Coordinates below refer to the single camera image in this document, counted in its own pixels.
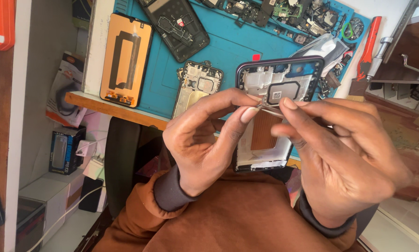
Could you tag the person's left hand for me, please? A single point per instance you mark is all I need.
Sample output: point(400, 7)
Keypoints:
point(195, 147)

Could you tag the person's right hand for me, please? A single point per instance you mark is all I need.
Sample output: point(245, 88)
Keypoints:
point(349, 168)

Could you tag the clear adhesive strip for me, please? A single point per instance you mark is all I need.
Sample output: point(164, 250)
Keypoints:
point(273, 109)

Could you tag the black chair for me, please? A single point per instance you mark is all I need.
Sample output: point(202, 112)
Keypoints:
point(120, 161)

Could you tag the white power adapter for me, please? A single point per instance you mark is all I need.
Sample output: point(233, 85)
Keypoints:
point(94, 168)

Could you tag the blue repair mat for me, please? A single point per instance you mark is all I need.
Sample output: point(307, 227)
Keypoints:
point(230, 45)

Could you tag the small red tab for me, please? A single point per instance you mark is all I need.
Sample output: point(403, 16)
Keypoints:
point(256, 57)

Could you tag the white charger plug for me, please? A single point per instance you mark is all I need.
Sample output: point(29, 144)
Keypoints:
point(85, 147)

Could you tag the orange-backed phone display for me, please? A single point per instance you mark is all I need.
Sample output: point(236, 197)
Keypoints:
point(127, 59)

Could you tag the silver metal tool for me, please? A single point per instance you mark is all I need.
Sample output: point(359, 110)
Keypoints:
point(379, 57)

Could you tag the black flat device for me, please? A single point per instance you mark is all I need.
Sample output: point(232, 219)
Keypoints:
point(90, 194)

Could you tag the clear plastic bag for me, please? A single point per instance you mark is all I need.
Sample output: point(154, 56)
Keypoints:
point(323, 49)

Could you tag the wooden drawer unit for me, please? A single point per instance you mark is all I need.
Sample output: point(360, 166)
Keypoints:
point(409, 56)

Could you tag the black and blue box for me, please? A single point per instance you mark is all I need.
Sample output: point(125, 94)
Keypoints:
point(64, 150)

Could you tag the pile of small screws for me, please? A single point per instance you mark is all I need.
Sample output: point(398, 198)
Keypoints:
point(356, 28)

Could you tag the white cardboard box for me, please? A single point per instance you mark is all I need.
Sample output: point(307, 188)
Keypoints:
point(52, 196)

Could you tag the heap of small phone parts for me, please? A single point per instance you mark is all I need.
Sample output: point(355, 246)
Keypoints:
point(293, 15)

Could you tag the dark box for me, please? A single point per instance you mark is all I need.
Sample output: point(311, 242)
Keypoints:
point(29, 224)

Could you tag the silver phone mid frame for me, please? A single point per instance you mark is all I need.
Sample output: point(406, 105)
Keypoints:
point(197, 82)

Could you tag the purple phone frame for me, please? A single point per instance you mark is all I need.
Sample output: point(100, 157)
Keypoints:
point(276, 78)

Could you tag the black phone frame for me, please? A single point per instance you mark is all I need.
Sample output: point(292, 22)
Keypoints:
point(176, 28)

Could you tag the aluminium rail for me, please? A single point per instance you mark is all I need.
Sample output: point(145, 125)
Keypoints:
point(403, 29)

